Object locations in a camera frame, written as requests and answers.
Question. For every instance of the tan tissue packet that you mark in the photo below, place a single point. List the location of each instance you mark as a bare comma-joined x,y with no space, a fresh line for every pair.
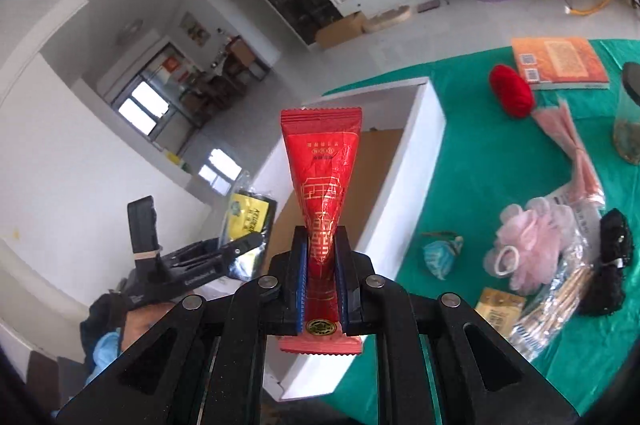
500,310

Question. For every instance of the black lace fabric bundle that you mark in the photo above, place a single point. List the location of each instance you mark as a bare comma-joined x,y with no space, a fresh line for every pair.
607,265

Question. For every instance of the beige pet bed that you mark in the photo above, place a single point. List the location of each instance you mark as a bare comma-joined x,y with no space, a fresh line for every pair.
387,19

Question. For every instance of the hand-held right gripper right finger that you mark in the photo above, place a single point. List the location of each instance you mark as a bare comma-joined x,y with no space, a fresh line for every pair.
342,277

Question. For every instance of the clear jar with black lid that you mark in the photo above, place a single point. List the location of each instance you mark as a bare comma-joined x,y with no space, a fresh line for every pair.
627,125

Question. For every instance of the blue cloth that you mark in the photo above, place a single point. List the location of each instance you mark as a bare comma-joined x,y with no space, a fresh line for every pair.
105,352

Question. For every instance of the red snack packet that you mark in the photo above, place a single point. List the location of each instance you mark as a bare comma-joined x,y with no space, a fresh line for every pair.
320,185

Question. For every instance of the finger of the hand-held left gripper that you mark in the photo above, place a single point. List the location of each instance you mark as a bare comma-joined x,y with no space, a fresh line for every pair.
245,242

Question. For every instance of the person's left hand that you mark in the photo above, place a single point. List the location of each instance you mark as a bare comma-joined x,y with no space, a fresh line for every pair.
147,322

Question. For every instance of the pink plastic bundle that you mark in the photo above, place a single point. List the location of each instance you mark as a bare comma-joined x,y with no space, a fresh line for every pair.
565,130

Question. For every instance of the dark cloth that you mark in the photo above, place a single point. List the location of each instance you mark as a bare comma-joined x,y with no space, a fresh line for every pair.
102,310

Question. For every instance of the red yarn ball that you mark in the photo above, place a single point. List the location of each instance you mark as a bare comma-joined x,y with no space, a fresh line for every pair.
512,91

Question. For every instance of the white box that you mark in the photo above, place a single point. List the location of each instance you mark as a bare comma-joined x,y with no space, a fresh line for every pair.
410,185

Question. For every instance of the blue crumpled bag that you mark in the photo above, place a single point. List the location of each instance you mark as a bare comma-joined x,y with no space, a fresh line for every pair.
442,257

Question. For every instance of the yellow and black packet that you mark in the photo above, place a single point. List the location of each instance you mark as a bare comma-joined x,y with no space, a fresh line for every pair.
250,210

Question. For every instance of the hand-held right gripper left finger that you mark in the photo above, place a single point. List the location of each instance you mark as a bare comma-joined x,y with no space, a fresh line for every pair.
300,277

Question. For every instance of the framed wall picture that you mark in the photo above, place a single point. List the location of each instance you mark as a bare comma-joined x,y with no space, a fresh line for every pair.
195,29

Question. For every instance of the clear packet of wooden sticks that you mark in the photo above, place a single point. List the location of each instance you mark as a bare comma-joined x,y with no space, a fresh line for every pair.
555,300

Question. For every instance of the pink bath loofah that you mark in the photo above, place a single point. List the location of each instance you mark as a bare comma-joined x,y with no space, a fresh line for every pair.
535,235

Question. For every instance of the cardboard box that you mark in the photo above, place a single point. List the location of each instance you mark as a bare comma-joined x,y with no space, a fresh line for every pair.
340,30

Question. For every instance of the orange book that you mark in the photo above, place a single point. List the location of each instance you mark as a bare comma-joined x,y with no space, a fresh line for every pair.
565,60

